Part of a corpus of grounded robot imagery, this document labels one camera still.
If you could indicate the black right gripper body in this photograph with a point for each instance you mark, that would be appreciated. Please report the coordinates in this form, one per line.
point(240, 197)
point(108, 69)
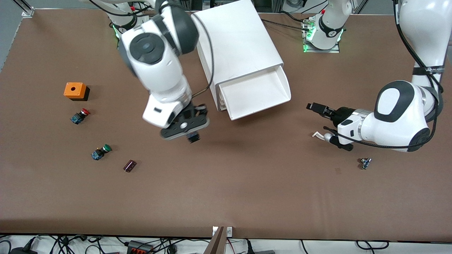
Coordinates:
point(191, 113)

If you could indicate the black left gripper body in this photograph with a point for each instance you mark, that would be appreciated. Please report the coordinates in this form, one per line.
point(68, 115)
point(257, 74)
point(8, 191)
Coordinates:
point(343, 113)

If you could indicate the white plastic drawer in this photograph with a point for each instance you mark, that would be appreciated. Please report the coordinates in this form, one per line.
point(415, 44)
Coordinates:
point(224, 107)
point(254, 95)
point(222, 99)

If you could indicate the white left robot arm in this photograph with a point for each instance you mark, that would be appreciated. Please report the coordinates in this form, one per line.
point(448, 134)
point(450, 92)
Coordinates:
point(395, 116)

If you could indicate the white drawer cabinet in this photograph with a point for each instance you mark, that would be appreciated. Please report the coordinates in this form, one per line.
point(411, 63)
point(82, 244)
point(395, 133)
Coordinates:
point(233, 42)

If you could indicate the green push button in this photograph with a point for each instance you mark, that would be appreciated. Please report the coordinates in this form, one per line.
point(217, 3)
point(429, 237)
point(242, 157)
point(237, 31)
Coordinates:
point(100, 152)

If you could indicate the red push button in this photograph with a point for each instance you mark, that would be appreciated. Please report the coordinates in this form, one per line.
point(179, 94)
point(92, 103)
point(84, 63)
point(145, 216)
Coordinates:
point(79, 117)

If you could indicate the white curved plastic clip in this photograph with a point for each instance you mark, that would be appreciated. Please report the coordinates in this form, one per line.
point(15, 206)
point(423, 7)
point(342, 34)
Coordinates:
point(317, 135)

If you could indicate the small metal connector part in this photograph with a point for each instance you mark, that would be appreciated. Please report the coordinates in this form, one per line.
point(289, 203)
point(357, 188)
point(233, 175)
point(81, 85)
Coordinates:
point(365, 163)

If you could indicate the dark purple capacitor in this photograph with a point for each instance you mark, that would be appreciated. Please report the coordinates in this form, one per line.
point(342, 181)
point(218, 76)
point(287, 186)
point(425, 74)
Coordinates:
point(129, 165)

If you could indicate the brown slanted beam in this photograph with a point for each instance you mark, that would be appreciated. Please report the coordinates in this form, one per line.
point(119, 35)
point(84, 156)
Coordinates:
point(215, 245)

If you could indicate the black power strip orange switches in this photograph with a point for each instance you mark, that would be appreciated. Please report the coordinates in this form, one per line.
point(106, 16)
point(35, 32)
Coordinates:
point(139, 246)

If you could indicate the black power plug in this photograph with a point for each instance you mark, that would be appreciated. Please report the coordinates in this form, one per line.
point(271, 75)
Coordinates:
point(249, 247)

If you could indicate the black power adapter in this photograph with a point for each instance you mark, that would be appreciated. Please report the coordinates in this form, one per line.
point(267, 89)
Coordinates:
point(21, 251)

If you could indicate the small metal table bracket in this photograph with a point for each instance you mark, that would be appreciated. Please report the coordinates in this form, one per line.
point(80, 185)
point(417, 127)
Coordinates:
point(214, 231)
point(229, 231)

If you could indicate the orange button enclosure box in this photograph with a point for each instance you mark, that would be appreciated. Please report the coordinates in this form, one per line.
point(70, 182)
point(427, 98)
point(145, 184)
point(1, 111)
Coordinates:
point(74, 90)

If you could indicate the aluminium frame corner bracket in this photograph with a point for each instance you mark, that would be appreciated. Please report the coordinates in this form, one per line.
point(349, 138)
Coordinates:
point(28, 10)

